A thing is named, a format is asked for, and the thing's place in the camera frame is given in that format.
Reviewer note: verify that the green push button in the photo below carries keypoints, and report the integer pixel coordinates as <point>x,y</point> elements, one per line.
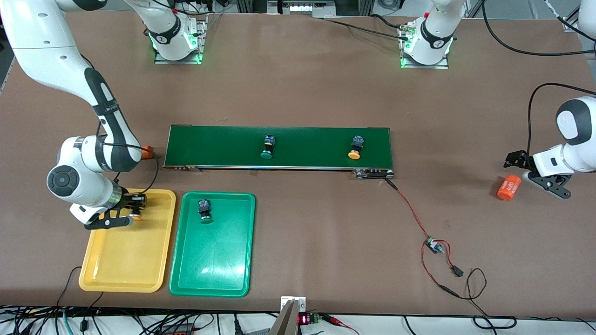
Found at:
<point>204,207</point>
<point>266,156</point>

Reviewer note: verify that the green plastic tray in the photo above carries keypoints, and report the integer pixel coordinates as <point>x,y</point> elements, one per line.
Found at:
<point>214,260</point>

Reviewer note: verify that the orange cylinder white print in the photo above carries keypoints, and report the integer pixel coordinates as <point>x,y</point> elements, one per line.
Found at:
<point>508,187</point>
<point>147,151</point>

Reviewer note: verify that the silver mounting plate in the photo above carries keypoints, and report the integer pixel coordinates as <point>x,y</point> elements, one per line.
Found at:
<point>293,301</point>

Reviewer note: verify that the aluminium frame profile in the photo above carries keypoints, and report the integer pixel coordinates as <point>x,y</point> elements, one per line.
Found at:
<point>570,24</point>

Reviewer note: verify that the green conveyor belt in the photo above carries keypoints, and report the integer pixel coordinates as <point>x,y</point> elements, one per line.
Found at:
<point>375,144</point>

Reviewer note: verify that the white light bar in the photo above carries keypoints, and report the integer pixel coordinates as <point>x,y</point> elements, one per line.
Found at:
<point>302,7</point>

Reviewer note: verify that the red LED display module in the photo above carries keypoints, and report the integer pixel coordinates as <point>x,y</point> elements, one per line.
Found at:
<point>303,319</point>

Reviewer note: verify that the grey metal beam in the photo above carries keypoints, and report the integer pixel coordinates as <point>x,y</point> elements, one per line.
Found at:
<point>284,323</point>

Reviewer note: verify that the red clip lead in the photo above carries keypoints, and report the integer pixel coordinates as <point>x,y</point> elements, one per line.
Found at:
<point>336,320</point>

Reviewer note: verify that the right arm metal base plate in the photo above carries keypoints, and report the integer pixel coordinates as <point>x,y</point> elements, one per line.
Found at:
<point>177,62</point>

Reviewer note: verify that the small green circuit board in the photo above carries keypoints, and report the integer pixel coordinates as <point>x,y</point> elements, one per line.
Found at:
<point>433,245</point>

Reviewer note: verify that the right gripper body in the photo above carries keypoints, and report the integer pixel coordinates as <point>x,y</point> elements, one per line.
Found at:
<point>128,200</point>

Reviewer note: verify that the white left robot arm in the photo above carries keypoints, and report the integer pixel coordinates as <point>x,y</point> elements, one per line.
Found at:
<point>577,139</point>

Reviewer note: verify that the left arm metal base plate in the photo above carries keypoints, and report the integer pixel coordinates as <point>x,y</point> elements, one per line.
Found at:
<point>419,66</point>

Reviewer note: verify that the black power plug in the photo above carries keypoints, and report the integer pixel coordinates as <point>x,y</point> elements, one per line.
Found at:
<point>237,325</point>

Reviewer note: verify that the yellow push button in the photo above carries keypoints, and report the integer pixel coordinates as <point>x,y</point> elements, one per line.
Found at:
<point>354,155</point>
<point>136,217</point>

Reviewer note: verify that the yellow plastic tray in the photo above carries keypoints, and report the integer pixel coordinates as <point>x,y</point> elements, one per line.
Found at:
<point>125,251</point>

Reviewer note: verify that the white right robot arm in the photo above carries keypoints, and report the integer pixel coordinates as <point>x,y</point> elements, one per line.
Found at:
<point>42,46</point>

